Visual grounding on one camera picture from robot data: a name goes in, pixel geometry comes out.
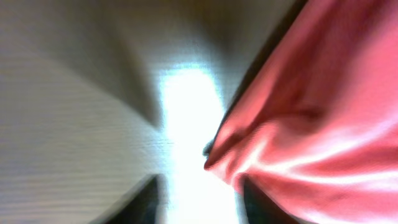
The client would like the red soccer t-shirt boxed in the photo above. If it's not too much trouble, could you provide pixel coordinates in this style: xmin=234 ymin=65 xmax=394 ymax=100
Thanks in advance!
xmin=205 ymin=0 xmax=397 ymax=223

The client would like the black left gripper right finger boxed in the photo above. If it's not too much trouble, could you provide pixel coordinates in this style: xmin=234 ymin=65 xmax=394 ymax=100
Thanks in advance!
xmin=242 ymin=177 xmax=309 ymax=224

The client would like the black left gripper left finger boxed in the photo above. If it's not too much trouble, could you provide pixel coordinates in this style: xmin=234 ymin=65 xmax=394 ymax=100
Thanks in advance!
xmin=90 ymin=174 xmax=164 ymax=224

